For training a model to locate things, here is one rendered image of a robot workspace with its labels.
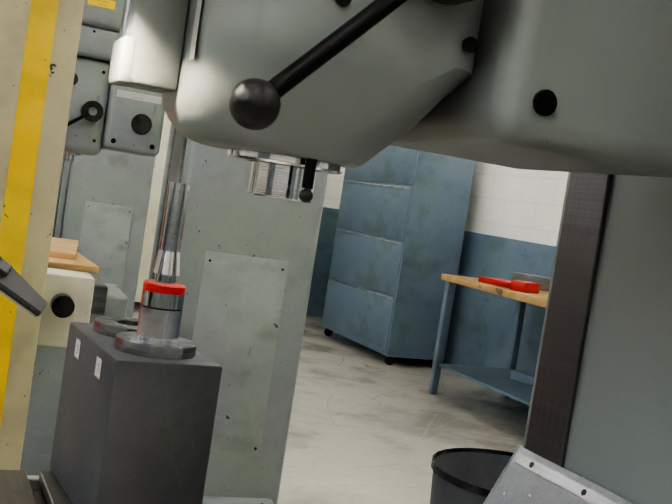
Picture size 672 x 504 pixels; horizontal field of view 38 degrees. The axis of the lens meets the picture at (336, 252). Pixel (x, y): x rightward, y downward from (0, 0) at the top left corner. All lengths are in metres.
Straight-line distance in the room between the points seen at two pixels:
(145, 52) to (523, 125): 0.25
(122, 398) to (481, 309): 7.10
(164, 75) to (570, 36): 0.27
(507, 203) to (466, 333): 1.16
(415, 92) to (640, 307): 0.36
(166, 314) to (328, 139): 0.47
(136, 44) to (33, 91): 1.74
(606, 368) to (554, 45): 0.38
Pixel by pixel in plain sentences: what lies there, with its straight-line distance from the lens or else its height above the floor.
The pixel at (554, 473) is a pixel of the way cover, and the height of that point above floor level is 1.05.
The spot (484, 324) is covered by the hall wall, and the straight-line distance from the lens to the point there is 8.00.
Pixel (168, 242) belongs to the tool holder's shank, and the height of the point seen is 1.21.
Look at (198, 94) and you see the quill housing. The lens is 0.64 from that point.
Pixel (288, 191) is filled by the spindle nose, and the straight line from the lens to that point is 0.68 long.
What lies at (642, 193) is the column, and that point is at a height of 1.33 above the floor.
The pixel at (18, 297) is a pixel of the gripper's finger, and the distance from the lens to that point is 0.97.
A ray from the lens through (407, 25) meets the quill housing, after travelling 0.64.
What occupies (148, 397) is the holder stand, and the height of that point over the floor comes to 1.05.
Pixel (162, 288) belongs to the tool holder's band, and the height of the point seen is 1.16.
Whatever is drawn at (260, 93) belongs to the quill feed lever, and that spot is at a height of 1.34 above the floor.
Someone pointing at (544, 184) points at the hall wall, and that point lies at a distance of 7.58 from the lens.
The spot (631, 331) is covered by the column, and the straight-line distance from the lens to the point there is 0.93.
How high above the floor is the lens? 1.28
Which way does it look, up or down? 3 degrees down
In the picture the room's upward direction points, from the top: 9 degrees clockwise
